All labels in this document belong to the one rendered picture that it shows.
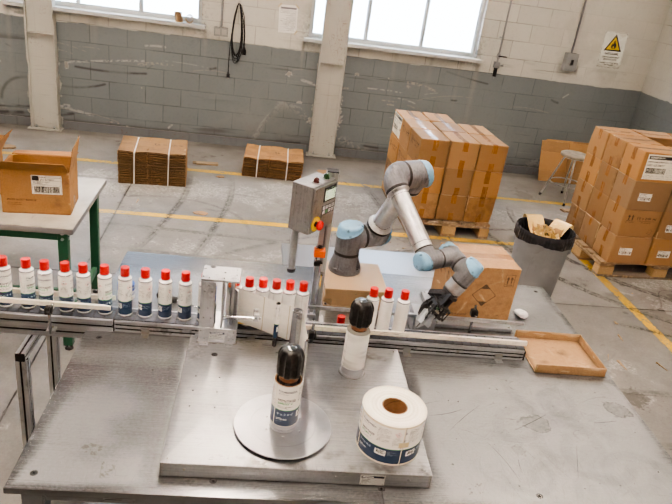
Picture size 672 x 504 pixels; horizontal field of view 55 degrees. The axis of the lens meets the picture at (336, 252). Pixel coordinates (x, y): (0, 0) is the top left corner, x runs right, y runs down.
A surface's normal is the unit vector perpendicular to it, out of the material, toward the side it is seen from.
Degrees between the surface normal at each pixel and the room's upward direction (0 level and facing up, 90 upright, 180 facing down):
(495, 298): 90
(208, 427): 0
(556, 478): 0
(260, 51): 90
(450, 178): 90
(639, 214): 88
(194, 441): 0
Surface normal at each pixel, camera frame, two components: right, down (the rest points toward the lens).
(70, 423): 0.13, -0.90
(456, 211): 0.16, 0.43
